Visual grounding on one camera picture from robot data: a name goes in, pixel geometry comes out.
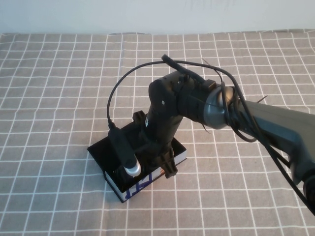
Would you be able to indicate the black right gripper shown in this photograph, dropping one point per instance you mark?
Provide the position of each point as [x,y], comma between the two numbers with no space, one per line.
[161,130]

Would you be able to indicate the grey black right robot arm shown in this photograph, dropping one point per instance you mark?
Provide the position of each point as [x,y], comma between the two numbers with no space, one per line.
[270,118]

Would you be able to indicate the black box with blue print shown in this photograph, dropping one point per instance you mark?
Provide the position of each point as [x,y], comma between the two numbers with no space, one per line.
[137,189]

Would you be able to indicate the grey white-grid tablecloth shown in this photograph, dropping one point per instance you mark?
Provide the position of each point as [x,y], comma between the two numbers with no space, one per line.
[49,98]

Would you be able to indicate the black wrist camera silver lens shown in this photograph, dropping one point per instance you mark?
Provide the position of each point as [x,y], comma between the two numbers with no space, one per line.
[123,150]

